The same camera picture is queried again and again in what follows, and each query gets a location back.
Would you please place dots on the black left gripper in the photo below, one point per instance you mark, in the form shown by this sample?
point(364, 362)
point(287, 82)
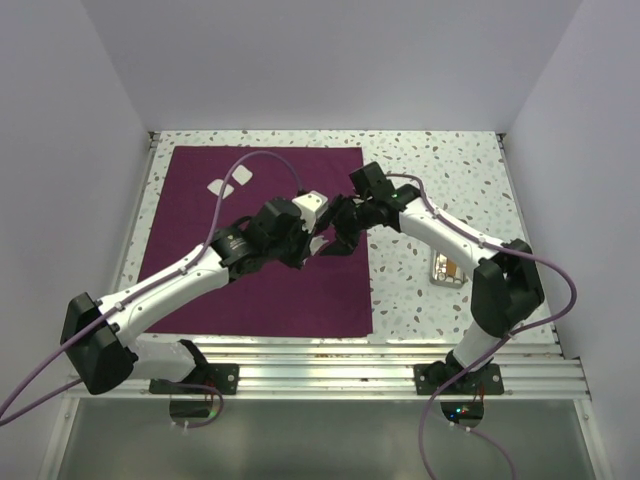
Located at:
point(304, 251)

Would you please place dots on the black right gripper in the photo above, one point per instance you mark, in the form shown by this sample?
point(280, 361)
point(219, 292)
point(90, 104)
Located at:
point(344, 245)

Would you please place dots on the purple cloth mat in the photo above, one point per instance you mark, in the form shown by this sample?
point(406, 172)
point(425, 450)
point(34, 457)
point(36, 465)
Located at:
point(328, 298)

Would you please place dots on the white gauze pad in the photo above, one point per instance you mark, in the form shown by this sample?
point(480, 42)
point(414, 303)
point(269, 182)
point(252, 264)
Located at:
point(242, 175)
point(316, 244)
point(219, 188)

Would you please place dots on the steel forceps scissors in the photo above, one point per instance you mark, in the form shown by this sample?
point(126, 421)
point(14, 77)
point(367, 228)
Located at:
point(439, 267)

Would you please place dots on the steel instrument tray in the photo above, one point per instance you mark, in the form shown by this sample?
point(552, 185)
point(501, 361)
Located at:
point(456, 282)

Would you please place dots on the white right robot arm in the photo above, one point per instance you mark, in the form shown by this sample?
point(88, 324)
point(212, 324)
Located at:
point(505, 284)

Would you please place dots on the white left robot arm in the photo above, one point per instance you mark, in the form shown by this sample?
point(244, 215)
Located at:
point(102, 337)

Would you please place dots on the aluminium rail frame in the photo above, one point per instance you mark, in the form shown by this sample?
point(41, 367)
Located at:
point(328, 407)

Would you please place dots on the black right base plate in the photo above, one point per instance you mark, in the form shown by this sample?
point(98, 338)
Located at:
point(429, 377)

